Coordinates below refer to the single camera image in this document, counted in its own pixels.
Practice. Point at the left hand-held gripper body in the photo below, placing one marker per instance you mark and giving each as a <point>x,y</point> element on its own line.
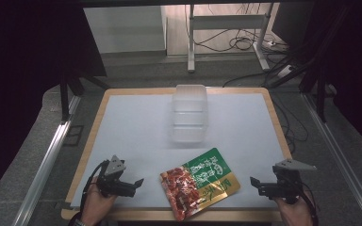
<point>113,179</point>

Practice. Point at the black metal stand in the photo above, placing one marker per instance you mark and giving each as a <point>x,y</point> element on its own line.
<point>320,94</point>
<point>64,97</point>

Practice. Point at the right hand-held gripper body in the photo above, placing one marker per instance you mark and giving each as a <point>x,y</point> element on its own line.
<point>288,182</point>

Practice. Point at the person's right hand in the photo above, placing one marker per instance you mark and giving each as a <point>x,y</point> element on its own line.
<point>295,212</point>

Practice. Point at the person's left hand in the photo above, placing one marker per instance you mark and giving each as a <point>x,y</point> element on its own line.
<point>95,204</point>

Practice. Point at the white cabinet panel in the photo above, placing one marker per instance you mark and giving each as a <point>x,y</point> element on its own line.
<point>125,29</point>

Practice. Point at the aluminium rail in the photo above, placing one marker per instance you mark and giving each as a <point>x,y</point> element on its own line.
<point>45,163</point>
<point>337,150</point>

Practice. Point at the green and red snack packet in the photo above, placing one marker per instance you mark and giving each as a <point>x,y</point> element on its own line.
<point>198,184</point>

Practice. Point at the white metal table frame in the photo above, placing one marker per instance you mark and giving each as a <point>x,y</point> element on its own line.
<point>191,37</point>

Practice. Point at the white power strip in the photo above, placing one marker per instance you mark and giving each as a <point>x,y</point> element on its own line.
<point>285,71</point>

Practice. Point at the clear plastic container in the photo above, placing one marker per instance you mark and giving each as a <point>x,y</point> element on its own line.
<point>189,113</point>

